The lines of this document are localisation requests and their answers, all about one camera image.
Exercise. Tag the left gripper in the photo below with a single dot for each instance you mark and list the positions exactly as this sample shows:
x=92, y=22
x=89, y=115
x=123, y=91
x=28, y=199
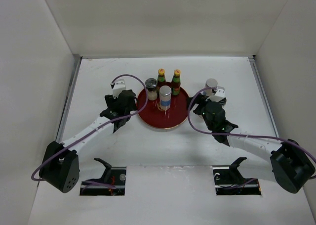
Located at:
x=111, y=101

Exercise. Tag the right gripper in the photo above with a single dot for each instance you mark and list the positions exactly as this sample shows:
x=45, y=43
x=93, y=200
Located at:
x=199, y=99

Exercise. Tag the sauce bottle yellow cap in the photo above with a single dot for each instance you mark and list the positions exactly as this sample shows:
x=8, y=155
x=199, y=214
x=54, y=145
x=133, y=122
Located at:
x=176, y=82
x=161, y=81

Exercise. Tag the silver-lid spice jar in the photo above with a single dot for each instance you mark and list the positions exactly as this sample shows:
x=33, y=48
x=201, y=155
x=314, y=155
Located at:
x=165, y=97
x=210, y=83

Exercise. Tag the dark-cap grinder jar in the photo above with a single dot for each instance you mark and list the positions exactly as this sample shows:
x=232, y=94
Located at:
x=151, y=86

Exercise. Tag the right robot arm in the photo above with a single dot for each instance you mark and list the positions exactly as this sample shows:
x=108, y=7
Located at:
x=291, y=165

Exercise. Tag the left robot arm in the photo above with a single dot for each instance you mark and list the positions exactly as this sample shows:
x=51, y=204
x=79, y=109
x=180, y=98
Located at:
x=60, y=165

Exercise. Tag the red round tray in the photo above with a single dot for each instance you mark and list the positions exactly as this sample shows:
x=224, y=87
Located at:
x=155, y=117

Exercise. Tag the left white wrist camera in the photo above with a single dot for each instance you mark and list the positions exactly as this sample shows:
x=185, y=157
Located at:
x=117, y=87

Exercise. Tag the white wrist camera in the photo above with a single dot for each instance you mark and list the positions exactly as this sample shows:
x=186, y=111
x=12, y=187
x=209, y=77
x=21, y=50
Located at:
x=218, y=95
x=117, y=87

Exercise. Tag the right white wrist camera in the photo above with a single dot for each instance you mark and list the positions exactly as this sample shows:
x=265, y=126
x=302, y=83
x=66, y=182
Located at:
x=218, y=95

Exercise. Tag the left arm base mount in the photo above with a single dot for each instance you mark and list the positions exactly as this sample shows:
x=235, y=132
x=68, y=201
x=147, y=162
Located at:
x=110, y=183

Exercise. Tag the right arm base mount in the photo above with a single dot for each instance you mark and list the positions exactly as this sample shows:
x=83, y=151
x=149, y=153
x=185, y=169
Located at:
x=229, y=181

